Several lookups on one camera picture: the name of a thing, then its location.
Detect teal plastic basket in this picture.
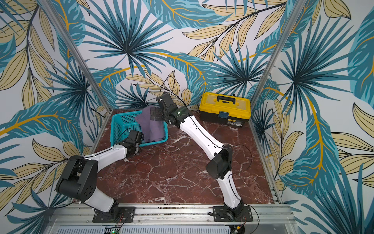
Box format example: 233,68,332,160
110,111,168,147

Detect purple long pants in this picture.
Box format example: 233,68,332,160
135,106,165,143

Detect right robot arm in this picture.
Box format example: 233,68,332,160
155,92,244,216

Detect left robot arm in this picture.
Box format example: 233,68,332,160
56,130,143,213

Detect yellow black toolbox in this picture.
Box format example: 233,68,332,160
199,93,251,128

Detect left aluminium frame post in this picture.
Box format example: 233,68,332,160
40,0,112,112

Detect aluminium frame post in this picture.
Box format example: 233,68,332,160
40,0,112,112
249,0,307,103

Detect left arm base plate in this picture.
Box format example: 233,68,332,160
93,207,135,223

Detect right aluminium frame post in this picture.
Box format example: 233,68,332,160
249,0,307,103

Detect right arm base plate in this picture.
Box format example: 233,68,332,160
208,206,253,222

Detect front aluminium rail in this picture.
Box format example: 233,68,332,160
44,203,301,234

